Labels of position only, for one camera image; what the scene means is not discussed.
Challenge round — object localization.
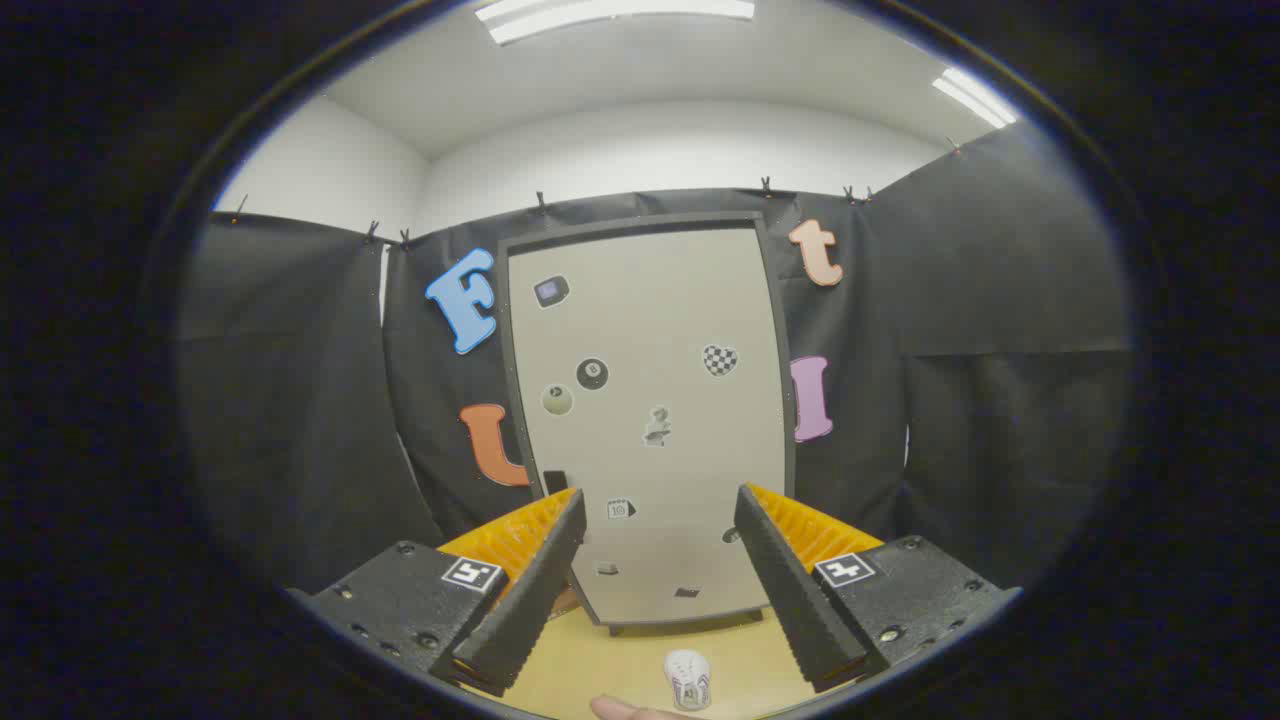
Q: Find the beige shoe cabinet door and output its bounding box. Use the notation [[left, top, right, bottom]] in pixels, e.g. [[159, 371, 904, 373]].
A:
[[507, 228, 790, 627]]

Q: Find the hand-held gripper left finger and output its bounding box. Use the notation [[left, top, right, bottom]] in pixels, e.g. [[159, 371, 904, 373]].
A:
[[288, 487, 588, 698]]

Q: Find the white striped shoe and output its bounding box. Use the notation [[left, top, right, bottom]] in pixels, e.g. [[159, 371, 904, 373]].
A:
[[664, 649, 713, 712]]

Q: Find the grey shoe cabinet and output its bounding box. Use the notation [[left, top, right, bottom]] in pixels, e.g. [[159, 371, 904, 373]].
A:
[[497, 212, 798, 637]]

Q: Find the long ceiling light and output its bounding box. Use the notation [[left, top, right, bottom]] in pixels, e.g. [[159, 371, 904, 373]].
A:
[[932, 67, 1018, 129], [475, 0, 756, 46]]

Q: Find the black backdrop cloth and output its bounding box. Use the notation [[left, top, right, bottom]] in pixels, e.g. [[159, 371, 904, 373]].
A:
[[178, 125, 1136, 596]]

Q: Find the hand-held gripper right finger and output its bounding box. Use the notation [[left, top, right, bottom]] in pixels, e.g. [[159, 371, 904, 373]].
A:
[[733, 483, 1023, 694]]

